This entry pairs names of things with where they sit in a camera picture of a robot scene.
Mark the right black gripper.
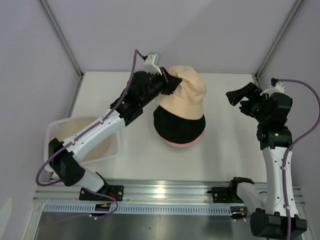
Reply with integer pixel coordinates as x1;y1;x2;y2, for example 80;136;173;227
226;82;271;124

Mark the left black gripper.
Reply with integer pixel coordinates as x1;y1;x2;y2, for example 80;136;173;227
139;67;182;107

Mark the beige bucket hat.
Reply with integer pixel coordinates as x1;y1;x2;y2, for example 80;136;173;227
155;65;207;120

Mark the black bucket hat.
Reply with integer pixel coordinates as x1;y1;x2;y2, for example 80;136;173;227
153;106;206;145

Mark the pink bucket hat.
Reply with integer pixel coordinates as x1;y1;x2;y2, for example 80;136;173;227
162;135;202;148

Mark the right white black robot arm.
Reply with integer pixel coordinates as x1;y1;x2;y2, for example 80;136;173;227
225;82;308;240

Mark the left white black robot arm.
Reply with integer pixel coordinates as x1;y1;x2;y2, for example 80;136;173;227
48;67;182;201

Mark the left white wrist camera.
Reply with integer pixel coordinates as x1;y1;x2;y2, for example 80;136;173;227
143;52;162;75

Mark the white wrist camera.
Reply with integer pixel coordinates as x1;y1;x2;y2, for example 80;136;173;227
143;52;162;75
260;77;285;97

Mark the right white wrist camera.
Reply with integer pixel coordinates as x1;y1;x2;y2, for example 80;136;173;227
260;77;285;97

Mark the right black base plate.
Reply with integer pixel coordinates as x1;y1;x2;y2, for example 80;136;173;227
206;186;239;204

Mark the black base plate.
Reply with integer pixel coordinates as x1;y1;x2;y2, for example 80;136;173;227
206;186;239;204
79;185;124;202

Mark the right aluminium frame post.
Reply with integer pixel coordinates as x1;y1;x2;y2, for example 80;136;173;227
254;0;306;82

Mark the aluminium frame post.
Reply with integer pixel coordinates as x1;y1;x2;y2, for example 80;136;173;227
37;0;85;78
254;0;306;82

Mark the aluminium mounting rail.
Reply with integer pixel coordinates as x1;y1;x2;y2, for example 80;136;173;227
32;178;306;207

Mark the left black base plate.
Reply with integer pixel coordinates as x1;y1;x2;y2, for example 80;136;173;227
79;185;124;202

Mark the left aluminium frame post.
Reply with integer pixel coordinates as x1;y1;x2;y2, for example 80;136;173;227
37;0;85;78

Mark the white slotted cable duct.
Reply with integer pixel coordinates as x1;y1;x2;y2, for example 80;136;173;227
43;203;232;216

